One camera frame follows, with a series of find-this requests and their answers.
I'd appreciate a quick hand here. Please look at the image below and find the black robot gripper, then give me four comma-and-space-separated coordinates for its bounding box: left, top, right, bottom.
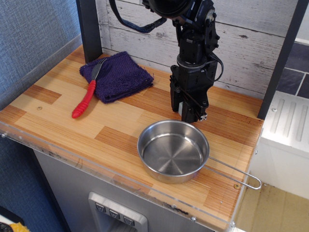
170, 59, 216, 123

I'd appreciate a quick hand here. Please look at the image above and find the pale blue cube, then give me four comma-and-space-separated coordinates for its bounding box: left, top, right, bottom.
178, 102, 183, 115

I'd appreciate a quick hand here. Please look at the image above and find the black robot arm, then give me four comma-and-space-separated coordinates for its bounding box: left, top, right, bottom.
142, 0, 222, 123

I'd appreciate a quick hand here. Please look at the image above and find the stainless steel pan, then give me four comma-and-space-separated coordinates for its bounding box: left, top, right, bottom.
137, 119, 249, 184

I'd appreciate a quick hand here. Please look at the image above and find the purple folded towel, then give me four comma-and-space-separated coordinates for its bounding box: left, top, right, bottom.
94, 52, 153, 103

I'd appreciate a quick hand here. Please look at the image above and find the white ribbed side cabinet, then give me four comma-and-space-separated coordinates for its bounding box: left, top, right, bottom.
250, 91, 309, 198

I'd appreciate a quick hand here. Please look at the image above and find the silver dispenser button panel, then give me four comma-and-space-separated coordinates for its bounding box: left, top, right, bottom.
88, 192, 148, 232

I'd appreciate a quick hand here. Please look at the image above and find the clear acrylic edge guard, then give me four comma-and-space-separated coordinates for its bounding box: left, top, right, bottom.
0, 115, 262, 232

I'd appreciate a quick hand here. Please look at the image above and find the yellow object at corner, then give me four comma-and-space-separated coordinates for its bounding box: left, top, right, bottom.
10, 223, 30, 232

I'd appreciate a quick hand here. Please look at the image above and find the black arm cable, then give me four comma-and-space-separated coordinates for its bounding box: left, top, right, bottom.
108, 0, 168, 33

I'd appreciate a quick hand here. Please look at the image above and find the red handled fork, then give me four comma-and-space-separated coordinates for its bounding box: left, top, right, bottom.
71, 58, 106, 118

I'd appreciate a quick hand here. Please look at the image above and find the dark right frame post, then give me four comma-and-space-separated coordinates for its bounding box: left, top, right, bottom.
257, 0, 309, 120

